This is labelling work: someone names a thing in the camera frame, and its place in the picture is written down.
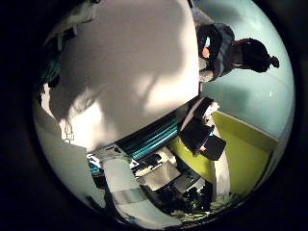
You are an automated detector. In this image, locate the white open container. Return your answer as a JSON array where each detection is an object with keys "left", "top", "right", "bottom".
[{"left": 43, "top": 2, "right": 98, "bottom": 49}]

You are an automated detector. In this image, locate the teal ribbed black device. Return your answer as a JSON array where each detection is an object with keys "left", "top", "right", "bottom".
[{"left": 120, "top": 117, "right": 180, "bottom": 161}]

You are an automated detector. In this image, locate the black office chair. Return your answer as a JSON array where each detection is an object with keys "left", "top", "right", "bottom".
[{"left": 178, "top": 97, "right": 223, "bottom": 156}]

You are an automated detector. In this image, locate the grey upholstered chair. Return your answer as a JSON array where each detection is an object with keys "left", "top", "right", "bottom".
[{"left": 197, "top": 57, "right": 223, "bottom": 84}]

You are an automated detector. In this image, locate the dark backpack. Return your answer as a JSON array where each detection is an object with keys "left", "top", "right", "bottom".
[{"left": 195, "top": 22, "right": 238, "bottom": 82}]

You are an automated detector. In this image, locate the green floor mat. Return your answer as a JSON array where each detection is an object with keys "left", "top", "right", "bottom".
[{"left": 167, "top": 110, "right": 281, "bottom": 197}]

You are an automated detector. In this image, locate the person in dark clothes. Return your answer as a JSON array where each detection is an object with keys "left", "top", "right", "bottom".
[{"left": 232, "top": 37, "right": 280, "bottom": 74}]

